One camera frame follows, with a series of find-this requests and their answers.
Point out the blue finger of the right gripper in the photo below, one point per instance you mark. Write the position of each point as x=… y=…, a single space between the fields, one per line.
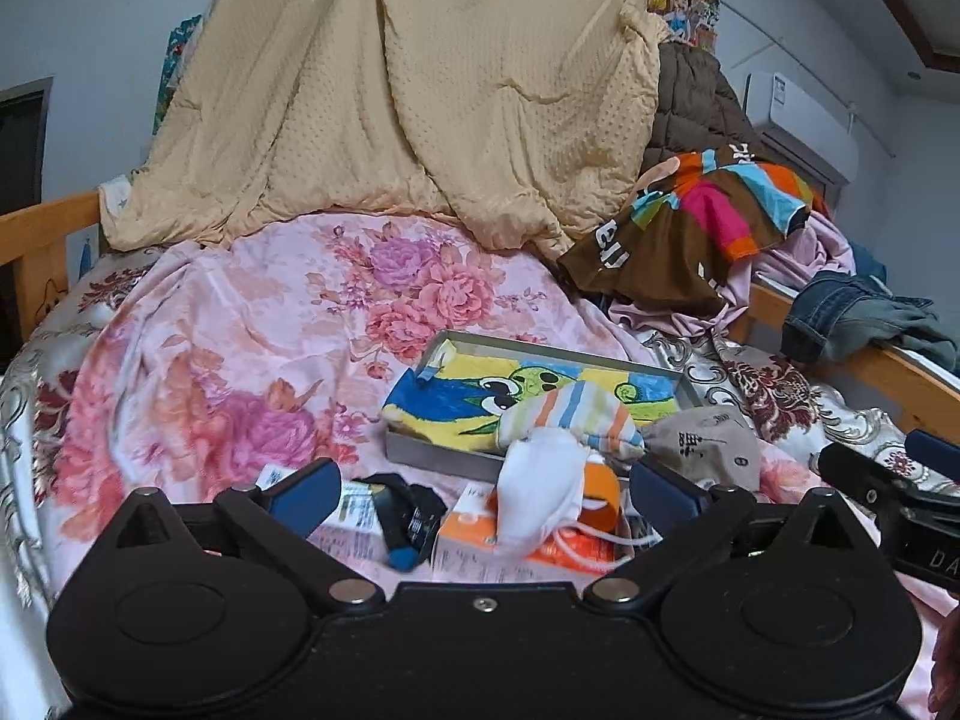
x=938 y=454

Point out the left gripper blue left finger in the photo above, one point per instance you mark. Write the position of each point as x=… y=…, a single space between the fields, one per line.
x=302 y=499

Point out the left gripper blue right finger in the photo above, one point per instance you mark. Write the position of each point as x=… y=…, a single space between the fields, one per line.
x=665 y=499

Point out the beige printed cap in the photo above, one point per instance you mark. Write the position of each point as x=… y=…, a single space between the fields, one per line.
x=707 y=445

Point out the black blue sock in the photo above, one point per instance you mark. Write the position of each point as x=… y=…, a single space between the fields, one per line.
x=410 y=516

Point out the striped pastel sock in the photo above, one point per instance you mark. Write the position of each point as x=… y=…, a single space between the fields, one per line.
x=593 y=416

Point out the white face mask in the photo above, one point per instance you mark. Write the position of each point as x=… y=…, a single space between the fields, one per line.
x=540 y=488

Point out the orange white plush toy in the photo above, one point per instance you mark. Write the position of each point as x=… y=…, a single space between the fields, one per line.
x=601 y=498

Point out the person's right hand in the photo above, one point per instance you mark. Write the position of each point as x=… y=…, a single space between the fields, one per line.
x=944 y=674

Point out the white blue medicine box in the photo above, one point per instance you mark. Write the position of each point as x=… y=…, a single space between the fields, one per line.
x=352 y=530

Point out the white maroon brocade bedspread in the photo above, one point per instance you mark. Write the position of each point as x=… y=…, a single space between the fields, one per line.
x=38 y=387

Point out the pink floral bedsheet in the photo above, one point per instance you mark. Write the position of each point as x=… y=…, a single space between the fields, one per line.
x=392 y=345

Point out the blue denim jeans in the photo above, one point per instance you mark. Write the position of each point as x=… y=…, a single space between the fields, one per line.
x=836 y=315

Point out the orange white medicine box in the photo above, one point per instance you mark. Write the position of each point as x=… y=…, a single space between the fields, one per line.
x=468 y=549

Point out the light pink cloth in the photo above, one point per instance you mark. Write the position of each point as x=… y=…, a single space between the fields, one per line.
x=818 y=246

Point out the brown multicolour striped garment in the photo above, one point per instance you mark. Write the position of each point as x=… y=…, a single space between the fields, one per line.
x=694 y=217

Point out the dark brown quilted blanket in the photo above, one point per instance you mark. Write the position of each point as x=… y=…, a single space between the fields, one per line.
x=697 y=108

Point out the tan yellow quilt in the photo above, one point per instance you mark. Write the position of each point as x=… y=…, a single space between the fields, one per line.
x=525 y=121

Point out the white wall air conditioner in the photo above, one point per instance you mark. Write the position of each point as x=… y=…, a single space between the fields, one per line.
x=799 y=126

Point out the wooden bed frame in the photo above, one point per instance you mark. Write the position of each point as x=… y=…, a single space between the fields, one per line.
x=33 y=244

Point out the blue wall poster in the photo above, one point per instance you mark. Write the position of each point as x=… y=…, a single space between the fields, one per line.
x=177 y=47

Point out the cartoon wall poster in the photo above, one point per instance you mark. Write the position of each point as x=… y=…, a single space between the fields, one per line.
x=694 y=22

